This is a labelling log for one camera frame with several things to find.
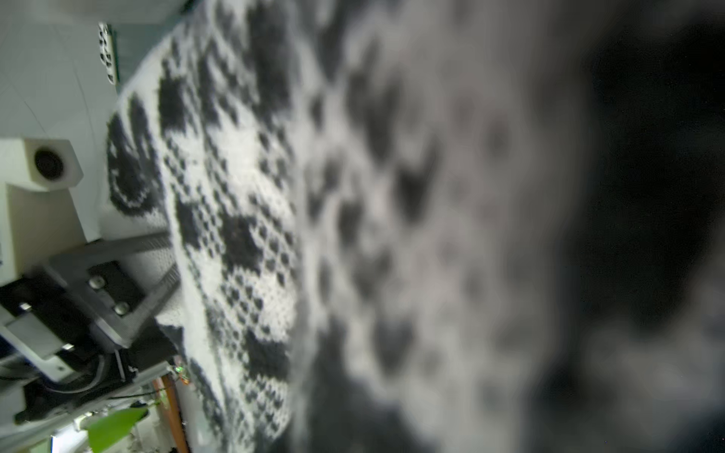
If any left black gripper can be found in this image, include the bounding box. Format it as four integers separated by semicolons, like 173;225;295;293
1;231;180;425

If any white black smiley scarf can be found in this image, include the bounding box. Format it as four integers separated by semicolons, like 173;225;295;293
102;1;724;452

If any green plastic leaf object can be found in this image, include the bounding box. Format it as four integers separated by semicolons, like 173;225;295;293
82;405;150;452

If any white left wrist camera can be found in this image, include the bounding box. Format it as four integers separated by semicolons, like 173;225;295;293
1;138;86;285

